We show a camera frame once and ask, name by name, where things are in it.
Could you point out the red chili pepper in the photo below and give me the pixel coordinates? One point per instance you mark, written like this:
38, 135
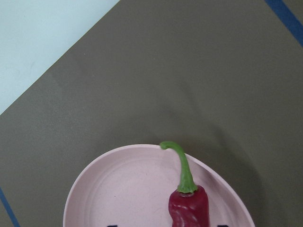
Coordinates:
188, 204

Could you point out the pink plate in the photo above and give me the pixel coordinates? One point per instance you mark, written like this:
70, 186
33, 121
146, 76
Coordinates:
130, 187

